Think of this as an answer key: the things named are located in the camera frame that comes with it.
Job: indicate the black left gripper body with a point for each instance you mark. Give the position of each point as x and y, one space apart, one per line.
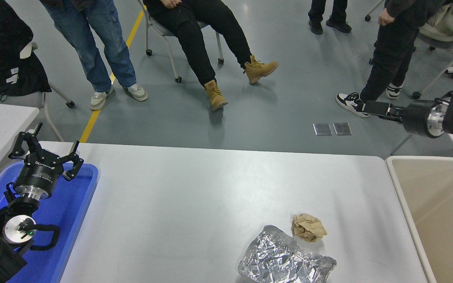
37 173

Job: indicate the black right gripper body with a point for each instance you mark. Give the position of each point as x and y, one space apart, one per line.
415 118

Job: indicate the tan paper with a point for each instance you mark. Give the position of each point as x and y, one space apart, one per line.
309 228

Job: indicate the silver foil tray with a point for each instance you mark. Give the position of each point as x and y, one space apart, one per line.
277 259

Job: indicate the person's hand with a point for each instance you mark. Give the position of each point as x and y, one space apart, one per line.
386 17

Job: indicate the person's right hand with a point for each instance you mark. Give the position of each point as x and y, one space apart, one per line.
171 3

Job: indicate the grey chair with armrest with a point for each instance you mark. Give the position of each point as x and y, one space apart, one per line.
14 101

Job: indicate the silver floor plate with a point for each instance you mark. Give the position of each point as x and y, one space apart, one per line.
321 129
342 129

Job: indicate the person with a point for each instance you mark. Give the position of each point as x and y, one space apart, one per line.
92 51
391 59
317 15
195 43

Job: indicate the black coat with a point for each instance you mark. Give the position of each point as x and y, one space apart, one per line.
34 82

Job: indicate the blue plastic tray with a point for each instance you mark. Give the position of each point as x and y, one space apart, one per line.
67 220

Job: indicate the large pale bin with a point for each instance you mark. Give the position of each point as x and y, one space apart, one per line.
427 188

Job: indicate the white chair with castors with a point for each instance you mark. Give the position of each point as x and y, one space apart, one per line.
372 11

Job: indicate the cream coat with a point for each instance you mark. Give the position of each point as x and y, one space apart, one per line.
450 21

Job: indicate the grey chair with castors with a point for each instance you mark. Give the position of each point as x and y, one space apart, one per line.
156 26

